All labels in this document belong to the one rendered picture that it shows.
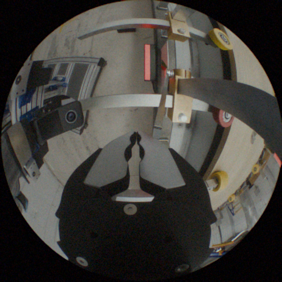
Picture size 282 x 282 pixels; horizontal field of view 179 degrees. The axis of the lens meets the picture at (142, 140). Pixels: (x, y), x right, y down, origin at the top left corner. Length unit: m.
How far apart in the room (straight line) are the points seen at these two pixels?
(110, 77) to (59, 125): 1.00
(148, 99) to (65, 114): 0.17
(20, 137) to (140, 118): 1.12
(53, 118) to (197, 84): 0.23
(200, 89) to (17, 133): 0.28
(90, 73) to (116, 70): 0.30
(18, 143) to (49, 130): 0.07
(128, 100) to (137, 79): 0.87
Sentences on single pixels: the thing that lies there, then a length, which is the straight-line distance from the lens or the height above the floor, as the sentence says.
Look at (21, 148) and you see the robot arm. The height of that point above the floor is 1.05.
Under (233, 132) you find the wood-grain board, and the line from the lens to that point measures 0.37.
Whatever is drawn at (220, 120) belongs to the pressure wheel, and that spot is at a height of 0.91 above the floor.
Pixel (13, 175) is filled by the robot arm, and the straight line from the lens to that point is 0.19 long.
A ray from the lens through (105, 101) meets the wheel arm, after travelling 0.25.
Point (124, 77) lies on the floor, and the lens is 1.11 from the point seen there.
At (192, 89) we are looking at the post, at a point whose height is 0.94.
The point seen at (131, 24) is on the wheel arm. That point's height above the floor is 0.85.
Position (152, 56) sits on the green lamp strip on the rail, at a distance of 0.41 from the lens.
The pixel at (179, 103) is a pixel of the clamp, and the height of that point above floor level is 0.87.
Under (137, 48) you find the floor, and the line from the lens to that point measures 1.19.
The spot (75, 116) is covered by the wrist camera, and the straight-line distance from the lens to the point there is 0.17.
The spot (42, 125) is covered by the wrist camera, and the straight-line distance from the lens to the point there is 0.20.
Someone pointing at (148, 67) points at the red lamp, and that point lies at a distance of 0.40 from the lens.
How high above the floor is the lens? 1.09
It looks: 59 degrees down
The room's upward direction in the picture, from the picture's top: 178 degrees clockwise
